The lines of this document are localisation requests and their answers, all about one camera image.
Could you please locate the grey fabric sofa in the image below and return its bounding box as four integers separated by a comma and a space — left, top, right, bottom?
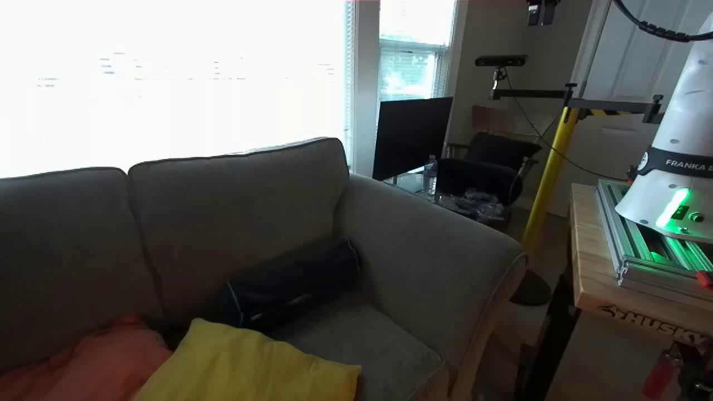
0, 137, 530, 401

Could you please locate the black boom bar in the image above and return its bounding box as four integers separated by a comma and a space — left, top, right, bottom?
488, 83, 667, 125

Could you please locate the yellow tripod pole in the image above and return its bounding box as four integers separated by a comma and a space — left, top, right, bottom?
520, 105, 586, 252

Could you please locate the black office chair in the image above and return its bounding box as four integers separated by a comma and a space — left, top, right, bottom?
433, 130, 544, 210

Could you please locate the black flat monitor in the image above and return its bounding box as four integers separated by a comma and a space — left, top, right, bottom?
372, 95, 455, 183

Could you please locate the glass side table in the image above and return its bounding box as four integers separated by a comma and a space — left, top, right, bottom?
386, 160, 515, 229

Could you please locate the aluminium mounting plate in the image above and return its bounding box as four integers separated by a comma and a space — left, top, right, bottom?
596, 176, 713, 291

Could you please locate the black round stand base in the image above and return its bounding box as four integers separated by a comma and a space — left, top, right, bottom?
511, 267, 554, 308

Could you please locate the large bright window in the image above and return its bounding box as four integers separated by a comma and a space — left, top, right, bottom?
0, 0, 353, 180

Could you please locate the black bolster cushion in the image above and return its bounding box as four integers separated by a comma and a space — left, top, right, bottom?
219, 236, 365, 332

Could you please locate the red black clamp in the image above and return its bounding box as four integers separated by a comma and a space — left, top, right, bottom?
641, 270, 713, 401

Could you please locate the yellow cloth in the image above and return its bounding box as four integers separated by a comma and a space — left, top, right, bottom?
132, 316, 365, 401

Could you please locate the black stereo camera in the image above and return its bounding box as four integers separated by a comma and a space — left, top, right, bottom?
473, 52, 530, 71

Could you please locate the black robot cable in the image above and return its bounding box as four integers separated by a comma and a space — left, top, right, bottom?
611, 0, 713, 44

